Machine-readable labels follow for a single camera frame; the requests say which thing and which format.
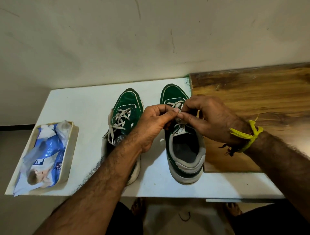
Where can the white wet wipe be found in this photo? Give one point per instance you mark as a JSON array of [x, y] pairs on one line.
[[46, 130]]

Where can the black loop band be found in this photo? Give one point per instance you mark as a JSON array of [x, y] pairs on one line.
[[180, 218]]

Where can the white shoelace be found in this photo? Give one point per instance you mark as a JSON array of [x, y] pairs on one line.
[[178, 104], [119, 118]]

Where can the yellow thread wristband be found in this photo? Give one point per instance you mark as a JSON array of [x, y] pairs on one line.
[[253, 135]]

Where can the person's left foot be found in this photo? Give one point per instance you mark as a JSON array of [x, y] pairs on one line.
[[138, 207]]

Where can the blue wet wipe packet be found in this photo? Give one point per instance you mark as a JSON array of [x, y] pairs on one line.
[[48, 150]]

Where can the person's right foot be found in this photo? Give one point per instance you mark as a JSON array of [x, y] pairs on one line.
[[233, 209]]

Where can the person's left forearm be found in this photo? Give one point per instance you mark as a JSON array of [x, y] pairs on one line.
[[94, 196]]

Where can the person's left hand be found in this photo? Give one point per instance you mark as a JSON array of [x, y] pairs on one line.
[[152, 123]]

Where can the green sneaker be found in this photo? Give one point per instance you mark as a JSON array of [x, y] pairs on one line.
[[129, 96], [173, 92]]

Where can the black shorts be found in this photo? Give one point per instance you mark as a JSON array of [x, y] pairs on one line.
[[266, 220]]

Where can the brown wooden board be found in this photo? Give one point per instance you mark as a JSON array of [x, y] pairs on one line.
[[266, 87]]

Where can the person's foot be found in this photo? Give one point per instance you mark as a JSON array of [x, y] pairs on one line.
[[233, 209], [138, 207]]

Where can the beige plastic tray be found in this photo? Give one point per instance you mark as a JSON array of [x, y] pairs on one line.
[[70, 155]]

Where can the black skirting strip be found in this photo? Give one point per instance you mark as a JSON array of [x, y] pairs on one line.
[[17, 127]]

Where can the person's right forearm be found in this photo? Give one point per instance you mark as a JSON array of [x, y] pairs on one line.
[[288, 164]]

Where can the person's right hand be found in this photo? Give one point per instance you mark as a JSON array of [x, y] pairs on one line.
[[215, 121]]

